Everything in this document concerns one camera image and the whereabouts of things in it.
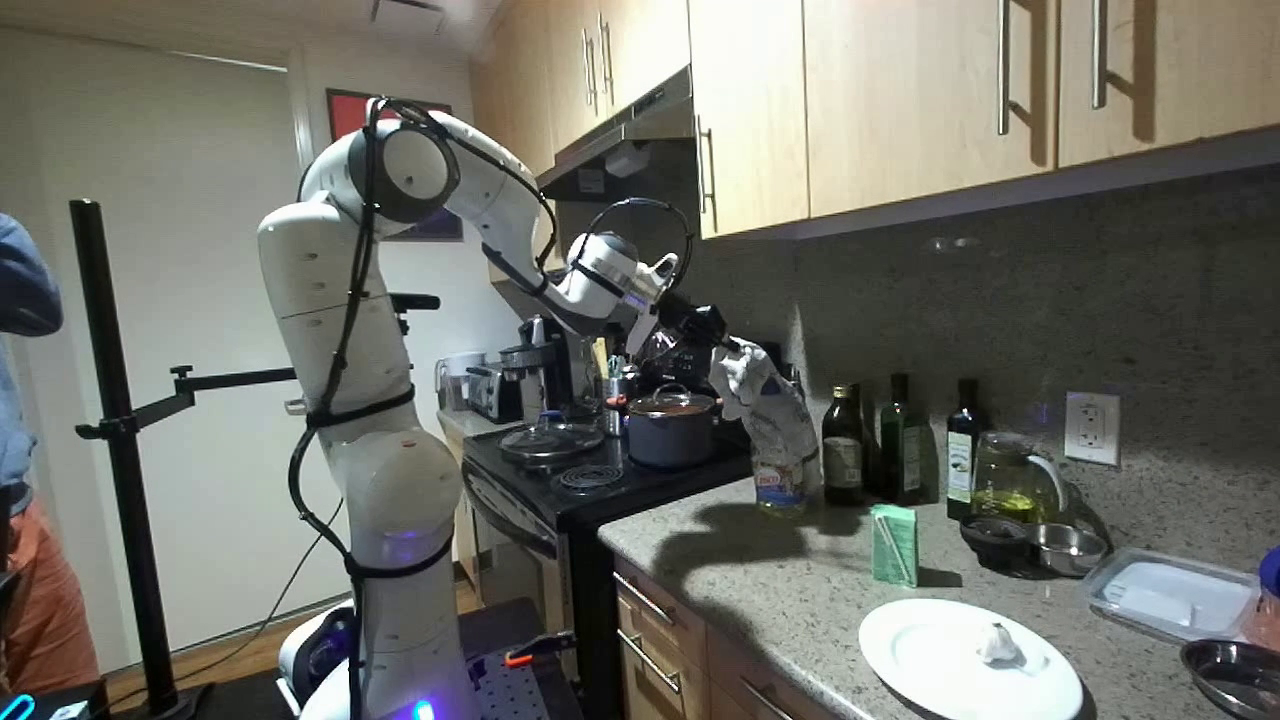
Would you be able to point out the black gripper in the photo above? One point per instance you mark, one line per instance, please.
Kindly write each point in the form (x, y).
(681, 346)

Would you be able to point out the white towel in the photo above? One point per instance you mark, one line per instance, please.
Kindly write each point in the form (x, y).
(771, 404)

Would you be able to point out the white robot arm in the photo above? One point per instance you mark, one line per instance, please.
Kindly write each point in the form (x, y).
(344, 346)

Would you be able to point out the vegetable oil bottle blue cap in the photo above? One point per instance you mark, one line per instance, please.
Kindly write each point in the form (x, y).
(781, 481)

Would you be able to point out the dark wine bottle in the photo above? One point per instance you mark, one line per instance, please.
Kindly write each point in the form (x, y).
(846, 449)

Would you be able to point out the dark green bottle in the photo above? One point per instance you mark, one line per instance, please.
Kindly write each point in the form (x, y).
(905, 444)

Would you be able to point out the tall dark olive oil bottle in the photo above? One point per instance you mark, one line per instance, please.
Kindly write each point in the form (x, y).
(964, 425)

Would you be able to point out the metal cooking pot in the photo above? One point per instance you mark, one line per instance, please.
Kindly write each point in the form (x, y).
(671, 428)

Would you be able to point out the black stove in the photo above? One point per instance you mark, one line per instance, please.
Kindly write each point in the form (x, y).
(539, 537)

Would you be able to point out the upper wooden cabinets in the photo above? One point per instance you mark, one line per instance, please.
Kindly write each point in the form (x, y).
(807, 115)

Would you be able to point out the wooden cabinets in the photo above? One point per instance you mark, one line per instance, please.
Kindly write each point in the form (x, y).
(681, 671)
(807, 115)

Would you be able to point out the green small box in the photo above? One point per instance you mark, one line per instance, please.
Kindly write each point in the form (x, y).
(894, 544)

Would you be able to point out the lower wooden cabinets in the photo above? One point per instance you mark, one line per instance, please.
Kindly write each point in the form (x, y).
(681, 671)

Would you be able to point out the glass olive oil jar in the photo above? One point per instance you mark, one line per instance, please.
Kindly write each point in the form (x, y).
(1018, 481)

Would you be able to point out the small black bowl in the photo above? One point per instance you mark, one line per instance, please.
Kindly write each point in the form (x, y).
(1007, 544)

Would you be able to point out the white round plate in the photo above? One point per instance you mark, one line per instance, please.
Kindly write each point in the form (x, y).
(964, 661)

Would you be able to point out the clear plastic container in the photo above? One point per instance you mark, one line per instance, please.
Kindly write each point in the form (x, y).
(1170, 597)

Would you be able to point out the metal bowl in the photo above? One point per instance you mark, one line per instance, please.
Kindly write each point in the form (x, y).
(1236, 677)

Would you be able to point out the person in blue shirt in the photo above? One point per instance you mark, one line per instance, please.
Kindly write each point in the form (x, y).
(46, 641)

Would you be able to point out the wall power outlet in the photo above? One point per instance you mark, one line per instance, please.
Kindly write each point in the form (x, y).
(1092, 428)

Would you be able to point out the black camera stand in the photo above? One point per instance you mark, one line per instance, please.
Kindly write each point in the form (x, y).
(121, 425)

